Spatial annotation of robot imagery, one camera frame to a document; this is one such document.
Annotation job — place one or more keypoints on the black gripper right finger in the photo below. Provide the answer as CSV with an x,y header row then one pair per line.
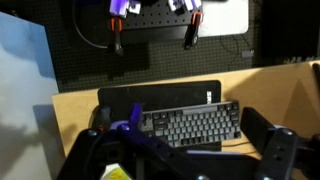
x,y
276,150

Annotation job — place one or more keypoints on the light wooden desk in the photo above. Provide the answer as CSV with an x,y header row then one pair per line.
x,y
266,86

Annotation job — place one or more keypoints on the black desk mat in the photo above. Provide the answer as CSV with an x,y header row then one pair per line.
x,y
160,95

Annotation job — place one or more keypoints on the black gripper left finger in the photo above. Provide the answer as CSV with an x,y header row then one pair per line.
x,y
100,146

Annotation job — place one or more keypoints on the pale flat floor plate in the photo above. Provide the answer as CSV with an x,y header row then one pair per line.
x,y
226,16

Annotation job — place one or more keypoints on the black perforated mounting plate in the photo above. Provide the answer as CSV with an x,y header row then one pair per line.
x,y
156,16

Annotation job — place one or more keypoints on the black keyboard with grey keys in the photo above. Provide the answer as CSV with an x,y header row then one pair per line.
x,y
193,126

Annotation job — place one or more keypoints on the white bracket block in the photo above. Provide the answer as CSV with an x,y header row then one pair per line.
x,y
183,4
121,6

